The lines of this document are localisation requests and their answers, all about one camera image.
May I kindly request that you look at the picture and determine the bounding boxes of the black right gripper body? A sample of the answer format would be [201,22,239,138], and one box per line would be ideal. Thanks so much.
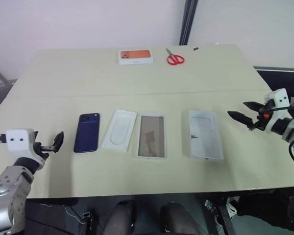
[249,104,273,132]

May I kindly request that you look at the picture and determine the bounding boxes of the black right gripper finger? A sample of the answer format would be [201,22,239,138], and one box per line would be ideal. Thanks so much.
[243,101,263,114]
[227,110,253,128]

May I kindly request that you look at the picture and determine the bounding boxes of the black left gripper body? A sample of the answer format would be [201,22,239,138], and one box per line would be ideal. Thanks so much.
[33,130,57,160]

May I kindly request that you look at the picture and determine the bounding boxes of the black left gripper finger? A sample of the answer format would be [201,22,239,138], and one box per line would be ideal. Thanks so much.
[52,131,64,153]

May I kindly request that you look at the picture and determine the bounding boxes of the dark blue smartphone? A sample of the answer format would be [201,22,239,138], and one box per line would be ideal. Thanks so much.
[73,113,100,154]

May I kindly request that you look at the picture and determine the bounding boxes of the white cardboard insert tray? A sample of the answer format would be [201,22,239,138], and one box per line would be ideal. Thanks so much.
[101,109,137,153]

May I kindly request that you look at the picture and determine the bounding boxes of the clear phone case package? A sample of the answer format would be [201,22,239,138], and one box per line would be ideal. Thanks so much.
[188,110,225,162]

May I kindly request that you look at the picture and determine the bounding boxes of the phone box with orange print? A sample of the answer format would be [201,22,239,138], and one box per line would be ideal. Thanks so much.
[118,49,154,66]

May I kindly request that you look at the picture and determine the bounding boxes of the black glossy side table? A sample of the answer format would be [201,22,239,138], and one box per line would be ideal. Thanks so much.
[253,65,294,98]

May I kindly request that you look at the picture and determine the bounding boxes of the dark rounded shape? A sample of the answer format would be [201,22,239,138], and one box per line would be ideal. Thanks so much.
[105,199,138,235]
[160,202,196,235]

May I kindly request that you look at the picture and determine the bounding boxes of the black table leg strut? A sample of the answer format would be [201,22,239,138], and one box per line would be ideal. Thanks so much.
[210,198,239,235]

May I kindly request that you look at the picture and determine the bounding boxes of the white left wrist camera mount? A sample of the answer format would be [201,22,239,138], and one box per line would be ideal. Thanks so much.
[5,129,46,169]

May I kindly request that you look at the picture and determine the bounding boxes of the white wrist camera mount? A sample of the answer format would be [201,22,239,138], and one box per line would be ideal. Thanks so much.
[264,88,291,134]
[5,129,46,169]

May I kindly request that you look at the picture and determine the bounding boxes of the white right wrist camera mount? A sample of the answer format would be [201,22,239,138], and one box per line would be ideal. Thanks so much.
[264,88,291,134]

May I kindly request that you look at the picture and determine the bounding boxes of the red handled scissors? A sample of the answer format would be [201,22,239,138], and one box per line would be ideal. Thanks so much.
[165,47,186,66]

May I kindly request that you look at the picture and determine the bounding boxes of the dark vertical post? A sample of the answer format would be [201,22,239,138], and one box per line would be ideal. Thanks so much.
[179,0,199,46]

